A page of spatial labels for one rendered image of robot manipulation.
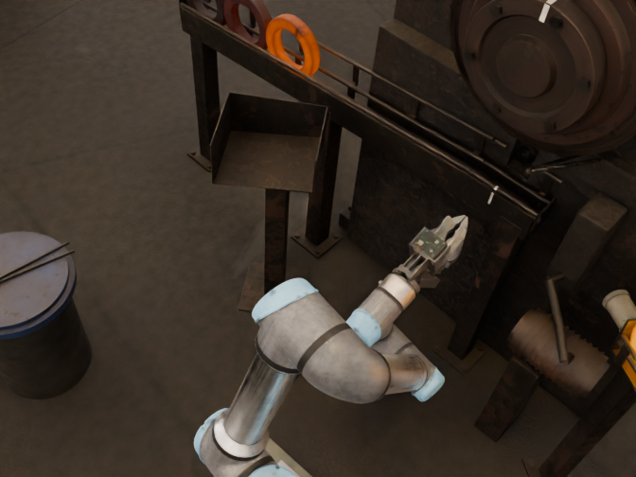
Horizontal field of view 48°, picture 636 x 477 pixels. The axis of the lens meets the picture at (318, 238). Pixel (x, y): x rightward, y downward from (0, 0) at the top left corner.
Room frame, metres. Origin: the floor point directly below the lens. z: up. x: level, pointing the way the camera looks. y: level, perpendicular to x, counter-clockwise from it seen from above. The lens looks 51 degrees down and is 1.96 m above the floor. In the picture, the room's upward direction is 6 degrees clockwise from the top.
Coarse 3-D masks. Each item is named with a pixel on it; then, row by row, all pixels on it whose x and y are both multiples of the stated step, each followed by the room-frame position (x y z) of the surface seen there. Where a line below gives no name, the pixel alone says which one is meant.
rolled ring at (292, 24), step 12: (276, 24) 1.69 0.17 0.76; (288, 24) 1.67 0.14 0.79; (300, 24) 1.66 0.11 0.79; (276, 36) 1.71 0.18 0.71; (300, 36) 1.64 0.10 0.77; (312, 36) 1.64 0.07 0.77; (276, 48) 1.70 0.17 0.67; (312, 48) 1.62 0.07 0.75; (288, 60) 1.69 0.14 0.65; (312, 60) 1.61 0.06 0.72; (312, 72) 1.61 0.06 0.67
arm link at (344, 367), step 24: (336, 336) 0.61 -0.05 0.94; (312, 360) 0.58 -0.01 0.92; (336, 360) 0.57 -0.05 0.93; (360, 360) 0.59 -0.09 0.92; (384, 360) 0.62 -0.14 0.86; (408, 360) 0.71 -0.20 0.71; (312, 384) 0.56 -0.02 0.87; (336, 384) 0.55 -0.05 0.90; (360, 384) 0.56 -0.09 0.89; (384, 384) 0.58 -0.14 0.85; (408, 384) 0.66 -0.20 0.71; (432, 384) 0.72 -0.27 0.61
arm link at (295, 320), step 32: (288, 288) 0.69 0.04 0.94; (256, 320) 0.66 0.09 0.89; (288, 320) 0.64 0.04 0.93; (320, 320) 0.64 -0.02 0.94; (288, 352) 0.60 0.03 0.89; (256, 384) 0.60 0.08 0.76; (288, 384) 0.61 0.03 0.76; (224, 416) 0.61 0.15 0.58; (256, 416) 0.58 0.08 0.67; (224, 448) 0.55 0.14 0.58; (256, 448) 0.56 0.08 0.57
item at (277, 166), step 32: (256, 96) 1.44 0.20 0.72; (224, 128) 1.37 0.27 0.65; (256, 128) 1.43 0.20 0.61; (288, 128) 1.43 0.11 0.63; (320, 128) 1.42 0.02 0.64; (224, 160) 1.32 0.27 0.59; (256, 160) 1.33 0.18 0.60; (288, 160) 1.33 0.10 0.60; (320, 160) 1.33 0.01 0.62; (288, 192) 1.32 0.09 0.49; (256, 288) 1.32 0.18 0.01
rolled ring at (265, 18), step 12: (228, 0) 1.83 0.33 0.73; (240, 0) 1.79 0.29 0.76; (252, 0) 1.77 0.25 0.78; (228, 12) 1.83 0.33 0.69; (264, 12) 1.75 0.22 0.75; (228, 24) 1.83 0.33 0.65; (240, 24) 1.83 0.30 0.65; (264, 24) 1.73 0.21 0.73; (264, 36) 1.73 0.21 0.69; (264, 48) 1.73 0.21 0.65
